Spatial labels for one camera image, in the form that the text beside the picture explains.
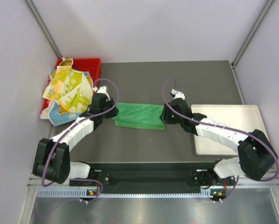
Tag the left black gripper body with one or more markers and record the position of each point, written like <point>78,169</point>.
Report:
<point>111,114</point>

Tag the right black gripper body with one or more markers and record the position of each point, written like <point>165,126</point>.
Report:
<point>169,117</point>

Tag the yellow green patterned towel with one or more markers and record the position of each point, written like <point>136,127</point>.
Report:
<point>70,88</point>

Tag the green microfiber towel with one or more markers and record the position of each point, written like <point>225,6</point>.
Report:
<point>140,116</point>

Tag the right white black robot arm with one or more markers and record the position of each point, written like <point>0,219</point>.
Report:
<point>255,154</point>

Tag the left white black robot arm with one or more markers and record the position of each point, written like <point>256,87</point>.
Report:
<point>52,161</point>

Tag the red plastic bin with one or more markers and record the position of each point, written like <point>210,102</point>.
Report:
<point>90,66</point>

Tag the blue patterned towel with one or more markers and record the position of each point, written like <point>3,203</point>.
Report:
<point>55,113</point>

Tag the white square tray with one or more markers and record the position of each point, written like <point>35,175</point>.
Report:
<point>243,117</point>

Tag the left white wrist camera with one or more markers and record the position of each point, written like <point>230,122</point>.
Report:
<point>101,89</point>

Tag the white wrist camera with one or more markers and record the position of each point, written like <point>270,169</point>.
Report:
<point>177,94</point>
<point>101,89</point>

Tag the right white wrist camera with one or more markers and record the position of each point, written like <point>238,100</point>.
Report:
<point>177,94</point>

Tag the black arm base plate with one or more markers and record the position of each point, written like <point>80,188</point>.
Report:
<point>156,177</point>

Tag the grey slotted cable duct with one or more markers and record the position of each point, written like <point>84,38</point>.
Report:
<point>90,193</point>

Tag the aluminium frame rail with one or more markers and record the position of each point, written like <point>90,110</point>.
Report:
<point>35,182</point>

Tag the left aluminium corner post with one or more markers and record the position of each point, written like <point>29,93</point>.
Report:
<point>40,22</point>

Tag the aluminium corner post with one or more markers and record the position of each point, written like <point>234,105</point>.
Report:
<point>40,22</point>
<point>255,27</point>

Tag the right aluminium corner post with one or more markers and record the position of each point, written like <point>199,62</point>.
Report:
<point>255,27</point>

